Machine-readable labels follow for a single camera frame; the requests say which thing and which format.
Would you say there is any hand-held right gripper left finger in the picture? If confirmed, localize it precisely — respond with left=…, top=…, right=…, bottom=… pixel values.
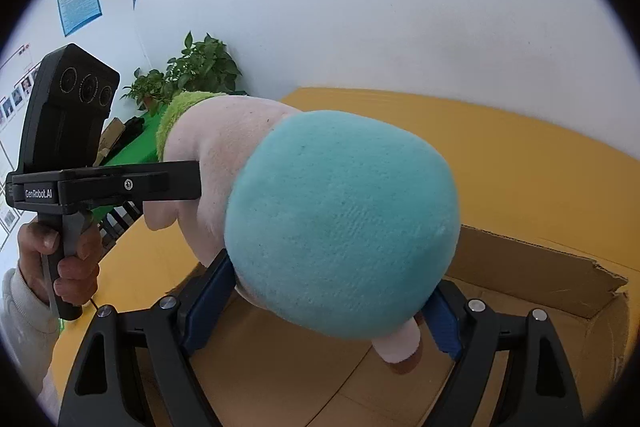
left=59, top=252, right=236, bottom=427

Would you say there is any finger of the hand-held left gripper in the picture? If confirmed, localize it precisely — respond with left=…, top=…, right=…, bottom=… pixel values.
left=60, top=160, right=203, bottom=214

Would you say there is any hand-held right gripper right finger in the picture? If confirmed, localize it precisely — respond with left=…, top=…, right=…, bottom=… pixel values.
left=425, top=279, right=586, bottom=427

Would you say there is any cardboard box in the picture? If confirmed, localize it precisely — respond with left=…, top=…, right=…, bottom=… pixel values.
left=165, top=224, right=630, bottom=427

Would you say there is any pink pig plush toy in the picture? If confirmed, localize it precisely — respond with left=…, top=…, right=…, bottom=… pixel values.
left=156, top=91, right=462, bottom=375

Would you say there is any yellow wooden desktop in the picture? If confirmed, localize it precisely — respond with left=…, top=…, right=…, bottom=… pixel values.
left=55, top=87, right=640, bottom=408

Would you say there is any person's left hand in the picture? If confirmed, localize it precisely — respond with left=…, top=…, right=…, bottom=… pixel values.
left=17, top=222, right=101, bottom=306

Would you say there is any green tablecloth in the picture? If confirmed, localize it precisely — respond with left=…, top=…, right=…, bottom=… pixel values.
left=97, top=112, right=173, bottom=168

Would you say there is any small brown carton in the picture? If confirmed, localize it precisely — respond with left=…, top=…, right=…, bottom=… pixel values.
left=99, top=118, right=127, bottom=156

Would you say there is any dark bag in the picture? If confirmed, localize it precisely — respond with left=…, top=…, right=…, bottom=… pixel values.
left=122, top=117, right=147, bottom=144

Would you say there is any small potted green plant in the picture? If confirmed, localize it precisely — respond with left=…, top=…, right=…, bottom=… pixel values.
left=121, top=68, right=168, bottom=115

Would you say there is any large potted green plant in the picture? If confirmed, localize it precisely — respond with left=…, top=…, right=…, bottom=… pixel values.
left=165, top=32, right=243, bottom=96

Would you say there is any wall photo board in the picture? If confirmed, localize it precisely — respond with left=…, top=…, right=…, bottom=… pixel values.
left=0, top=44, right=43, bottom=132

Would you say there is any blue framed wall notice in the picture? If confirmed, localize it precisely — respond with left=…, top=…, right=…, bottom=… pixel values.
left=55, top=0, right=103, bottom=38

